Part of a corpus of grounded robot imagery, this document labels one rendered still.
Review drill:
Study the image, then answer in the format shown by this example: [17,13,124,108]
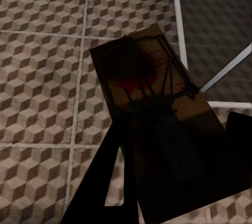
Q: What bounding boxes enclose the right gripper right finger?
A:
[226,111,252,171]

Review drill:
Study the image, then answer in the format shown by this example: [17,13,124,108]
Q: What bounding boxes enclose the mousetrap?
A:
[89,25,252,224]

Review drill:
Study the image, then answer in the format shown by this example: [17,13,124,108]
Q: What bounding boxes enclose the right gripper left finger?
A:
[60,112,139,224]

